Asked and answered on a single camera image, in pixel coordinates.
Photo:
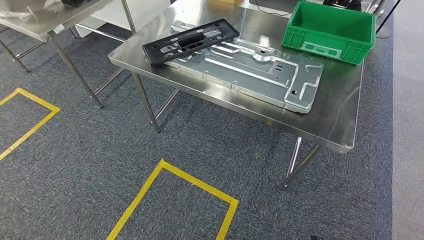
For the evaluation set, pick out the black plastic licence plate frame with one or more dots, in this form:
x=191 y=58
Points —
x=74 y=2
x=152 y=53

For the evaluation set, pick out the stainless steel workbench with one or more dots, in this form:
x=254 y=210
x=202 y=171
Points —
x=331 y=109

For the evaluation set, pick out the aluminium fixture plate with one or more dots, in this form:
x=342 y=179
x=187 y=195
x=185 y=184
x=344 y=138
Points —
x=248 y=79

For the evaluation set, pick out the yellow floor tape square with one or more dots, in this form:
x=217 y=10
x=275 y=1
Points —
x=198 y=182
x=36 y=101

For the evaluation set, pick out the green plastic crate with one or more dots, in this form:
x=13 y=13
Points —
x=298 y=39

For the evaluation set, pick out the brown cardboard box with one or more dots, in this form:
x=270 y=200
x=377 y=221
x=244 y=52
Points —
x=225 y=2

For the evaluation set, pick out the white cabinet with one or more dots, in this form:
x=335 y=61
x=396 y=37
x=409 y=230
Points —
x=149 y=13

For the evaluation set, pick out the thin black pole stand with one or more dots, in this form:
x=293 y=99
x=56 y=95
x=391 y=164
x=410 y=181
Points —
x=386 y=20

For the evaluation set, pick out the stainless steel side table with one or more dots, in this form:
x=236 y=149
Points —
x=33 y=26

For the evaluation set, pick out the clear plastic wrap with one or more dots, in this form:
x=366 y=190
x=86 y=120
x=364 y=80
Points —
x=20 y=8

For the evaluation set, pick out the black device with silver frame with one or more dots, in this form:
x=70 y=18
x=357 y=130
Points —
x=344 y=4

